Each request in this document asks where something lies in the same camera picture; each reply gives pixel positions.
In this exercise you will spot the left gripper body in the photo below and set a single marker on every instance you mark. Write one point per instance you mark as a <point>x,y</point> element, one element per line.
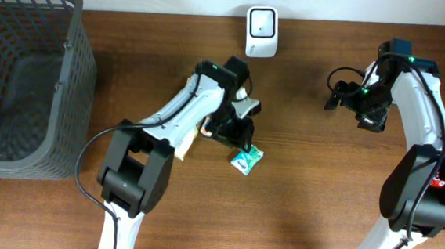
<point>236,132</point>

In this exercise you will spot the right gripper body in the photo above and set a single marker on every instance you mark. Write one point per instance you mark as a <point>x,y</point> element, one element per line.
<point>371,105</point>

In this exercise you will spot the orange tissue pack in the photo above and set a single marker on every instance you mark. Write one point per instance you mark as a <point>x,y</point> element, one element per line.
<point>204,127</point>

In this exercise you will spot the teal tissue pack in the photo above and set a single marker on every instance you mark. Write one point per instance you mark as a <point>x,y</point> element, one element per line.
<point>245,161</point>

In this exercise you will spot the cream noodle packet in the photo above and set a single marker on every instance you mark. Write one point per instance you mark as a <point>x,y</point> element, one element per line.
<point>185,123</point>

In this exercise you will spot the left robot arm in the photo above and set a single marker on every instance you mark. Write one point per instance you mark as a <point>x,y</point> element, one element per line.
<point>137,166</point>

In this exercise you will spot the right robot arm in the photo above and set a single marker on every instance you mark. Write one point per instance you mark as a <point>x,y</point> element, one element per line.
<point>412,199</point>

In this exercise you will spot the white barcode scanner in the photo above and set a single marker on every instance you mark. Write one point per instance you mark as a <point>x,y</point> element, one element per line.
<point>262,32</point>

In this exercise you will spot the grey plastic mesh basket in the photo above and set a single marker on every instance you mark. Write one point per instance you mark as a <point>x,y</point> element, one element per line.
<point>47,83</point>

